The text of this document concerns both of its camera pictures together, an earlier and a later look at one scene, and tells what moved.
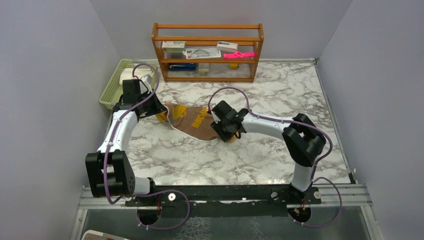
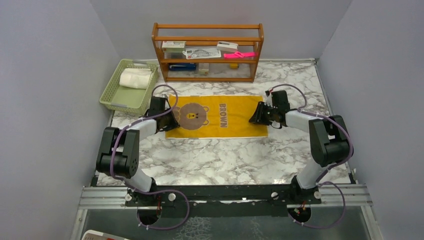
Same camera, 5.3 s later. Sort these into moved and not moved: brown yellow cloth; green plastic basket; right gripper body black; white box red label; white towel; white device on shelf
Moved: right gripper body black; brown yellow cloth
Not moved: white device on shelf; white towel; green plastic basket; white box red label
